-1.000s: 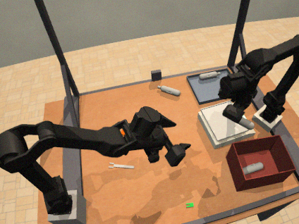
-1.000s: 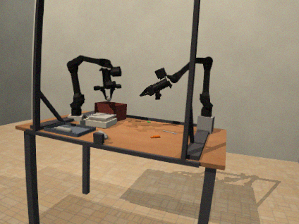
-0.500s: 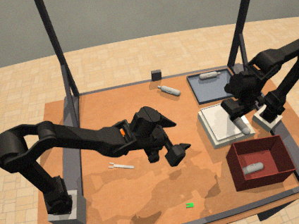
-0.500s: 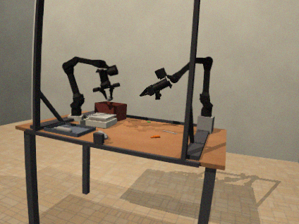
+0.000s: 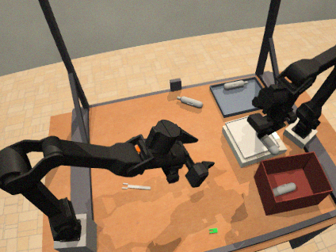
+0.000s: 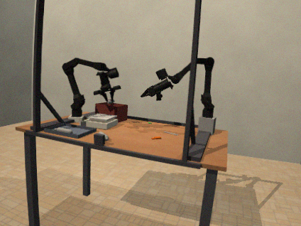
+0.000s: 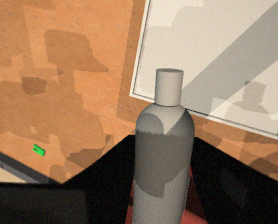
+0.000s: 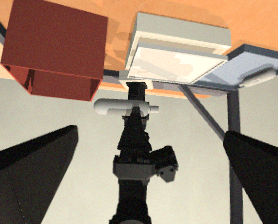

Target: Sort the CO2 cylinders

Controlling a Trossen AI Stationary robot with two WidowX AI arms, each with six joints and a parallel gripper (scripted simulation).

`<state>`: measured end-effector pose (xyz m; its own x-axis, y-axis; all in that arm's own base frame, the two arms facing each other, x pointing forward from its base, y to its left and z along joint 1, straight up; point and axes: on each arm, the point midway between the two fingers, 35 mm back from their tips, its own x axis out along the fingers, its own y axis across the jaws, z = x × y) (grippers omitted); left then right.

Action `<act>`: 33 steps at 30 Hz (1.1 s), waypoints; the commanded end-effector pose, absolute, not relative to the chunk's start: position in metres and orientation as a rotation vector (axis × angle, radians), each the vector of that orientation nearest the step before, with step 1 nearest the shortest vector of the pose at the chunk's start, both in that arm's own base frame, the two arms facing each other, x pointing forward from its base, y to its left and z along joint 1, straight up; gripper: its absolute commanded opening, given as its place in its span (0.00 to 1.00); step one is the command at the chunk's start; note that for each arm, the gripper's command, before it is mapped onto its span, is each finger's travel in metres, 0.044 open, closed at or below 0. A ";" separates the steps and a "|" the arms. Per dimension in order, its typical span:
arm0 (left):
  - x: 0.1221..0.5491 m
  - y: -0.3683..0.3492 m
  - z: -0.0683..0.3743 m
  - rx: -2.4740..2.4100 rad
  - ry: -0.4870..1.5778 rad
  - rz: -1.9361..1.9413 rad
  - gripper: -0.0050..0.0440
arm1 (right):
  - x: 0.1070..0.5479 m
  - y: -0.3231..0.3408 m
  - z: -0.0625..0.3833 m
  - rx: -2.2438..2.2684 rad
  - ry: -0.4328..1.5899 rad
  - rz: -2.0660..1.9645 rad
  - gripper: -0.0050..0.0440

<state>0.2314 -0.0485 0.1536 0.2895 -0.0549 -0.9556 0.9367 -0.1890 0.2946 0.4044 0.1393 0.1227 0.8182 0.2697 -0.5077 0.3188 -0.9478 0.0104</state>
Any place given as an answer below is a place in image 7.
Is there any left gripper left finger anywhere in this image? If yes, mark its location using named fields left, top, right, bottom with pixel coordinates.
left=0, top=135, right=135, bottom=224

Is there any dark red box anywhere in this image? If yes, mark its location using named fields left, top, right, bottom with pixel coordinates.
left=125, top=166, right=207, bottom=224

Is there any grey gas cylinder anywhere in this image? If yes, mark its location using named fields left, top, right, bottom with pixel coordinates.
left=132, top=68, right=195, bottom=224

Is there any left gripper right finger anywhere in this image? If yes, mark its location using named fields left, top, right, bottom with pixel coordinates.
left=190, top=137, right=278, bottom=224

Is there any white digital scale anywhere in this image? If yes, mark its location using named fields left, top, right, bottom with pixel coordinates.
left=129, top=0, right=278, bottom=140

